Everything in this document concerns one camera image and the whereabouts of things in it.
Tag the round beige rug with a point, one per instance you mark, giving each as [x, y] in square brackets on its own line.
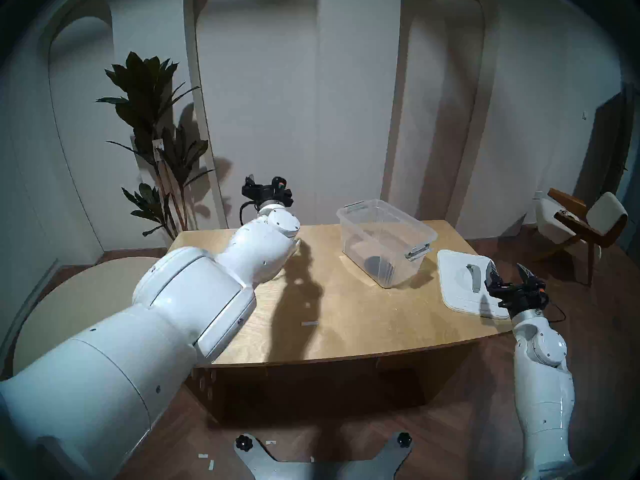
[75, 304]

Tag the grey metal robot base plate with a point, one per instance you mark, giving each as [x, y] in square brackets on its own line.
[320, 469]

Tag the black computer mouse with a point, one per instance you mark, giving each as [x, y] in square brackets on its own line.
[377, 266]

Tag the white plant tag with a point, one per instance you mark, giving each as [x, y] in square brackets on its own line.
[159, 149]

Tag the tall dark green plant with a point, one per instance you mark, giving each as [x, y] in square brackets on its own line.
[145, 94]

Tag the white wooden armchair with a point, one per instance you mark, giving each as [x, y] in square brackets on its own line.
[555, 224]

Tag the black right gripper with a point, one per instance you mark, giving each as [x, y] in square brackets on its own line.
[522, 298]

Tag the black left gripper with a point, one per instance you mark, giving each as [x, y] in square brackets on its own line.
[270, 194]

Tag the light wooden table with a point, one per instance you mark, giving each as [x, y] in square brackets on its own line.
[360, 319]

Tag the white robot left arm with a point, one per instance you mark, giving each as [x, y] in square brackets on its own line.
[125, 359]

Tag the clear plastic storage container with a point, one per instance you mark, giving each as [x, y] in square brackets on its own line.
[395, 229]

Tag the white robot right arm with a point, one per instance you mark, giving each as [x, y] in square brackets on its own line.
[545, 384]

